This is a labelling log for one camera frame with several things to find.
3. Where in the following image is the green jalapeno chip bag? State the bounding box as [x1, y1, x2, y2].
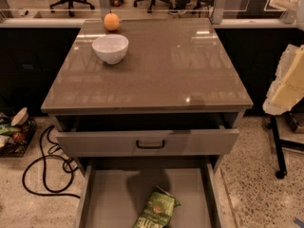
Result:
[132, 186, 181, 228]

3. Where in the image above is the grey cabinet counter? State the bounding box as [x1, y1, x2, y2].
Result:
[40, 17, 255, 116]

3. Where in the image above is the grey top drawer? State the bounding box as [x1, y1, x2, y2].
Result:
[50, 111, 245, 159]

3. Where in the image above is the grey drawer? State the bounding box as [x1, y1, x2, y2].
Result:
[75, 160, 224, 228]
[50, 111, 245, 159]

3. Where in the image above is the grey middle drawer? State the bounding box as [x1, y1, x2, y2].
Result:
[75, 160, 224, 228]

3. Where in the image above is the green bag in basket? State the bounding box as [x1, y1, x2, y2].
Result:
[0, 123, 21, 136]

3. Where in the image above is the black rolling stand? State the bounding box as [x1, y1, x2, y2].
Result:
[267, 116, 304, 180]

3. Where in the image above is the orange fruit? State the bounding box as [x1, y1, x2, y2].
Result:
[104, 13, 120, 31]

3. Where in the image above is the white ceramic bowl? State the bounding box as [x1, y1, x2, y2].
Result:
[92, 34, 129, 65]

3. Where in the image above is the white bowl in basket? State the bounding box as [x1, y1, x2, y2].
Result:
[11, 107, 29, 126]

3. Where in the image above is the grey metal post right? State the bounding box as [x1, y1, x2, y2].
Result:
[211, 0, 226, 25]

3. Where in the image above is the black drawer handle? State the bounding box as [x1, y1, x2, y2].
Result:
[136, 140, 165, 149]

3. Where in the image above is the black floor cable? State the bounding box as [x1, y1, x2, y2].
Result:
[21, 124, 82, 200]

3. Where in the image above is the black wire basket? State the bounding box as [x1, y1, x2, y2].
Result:
[0, 112, 37, 158]

